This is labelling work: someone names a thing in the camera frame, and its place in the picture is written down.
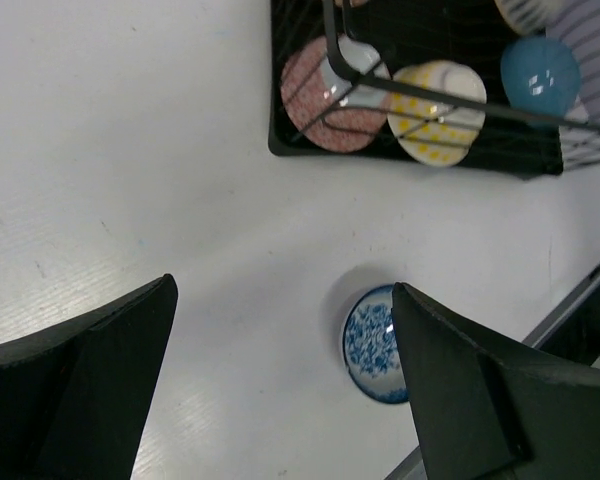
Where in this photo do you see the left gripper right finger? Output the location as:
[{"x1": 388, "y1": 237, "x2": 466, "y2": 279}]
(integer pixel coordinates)
[{"x1": 390, "y1": 281, "x2": 600, "y2": 480}]

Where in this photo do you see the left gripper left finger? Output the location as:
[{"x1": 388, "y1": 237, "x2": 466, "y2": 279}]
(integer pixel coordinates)
[{"x1": 0, "y1": 274, "x2": 178, "y2": 479}]

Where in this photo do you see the white blue floral bowl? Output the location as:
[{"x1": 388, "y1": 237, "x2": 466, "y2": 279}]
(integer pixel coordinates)
[{"x1": 340, "y1": 284, "x2": 409, "y2": 405}]

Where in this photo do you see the yellow blue sun bowl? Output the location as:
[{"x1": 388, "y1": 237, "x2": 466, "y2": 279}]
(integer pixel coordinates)
[{"x1": 387, "y1": 60, "x2": 487, "y2": 168}]

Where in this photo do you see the plain blue bowl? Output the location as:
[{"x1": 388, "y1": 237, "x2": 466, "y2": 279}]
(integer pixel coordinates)
[{"x1": 500, "y1": 36, "x2": 582, "y2": 117}]

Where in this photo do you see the white blue-striped bowl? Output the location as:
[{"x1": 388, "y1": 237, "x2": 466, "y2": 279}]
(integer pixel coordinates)
[{"x1": 494, "y1": 0, "x2": 565, "y2": 36}]

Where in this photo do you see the aluminium mounting rail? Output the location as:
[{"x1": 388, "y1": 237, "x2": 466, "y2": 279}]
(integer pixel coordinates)
[{"x1": 379, "y1": 244, "x2": 600, "y2": 480}]

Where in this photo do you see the black wire dish rack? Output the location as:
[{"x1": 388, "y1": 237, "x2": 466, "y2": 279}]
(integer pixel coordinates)
[{"x1": 268, "y1": 1, "x2": 600, "y2": 178}]

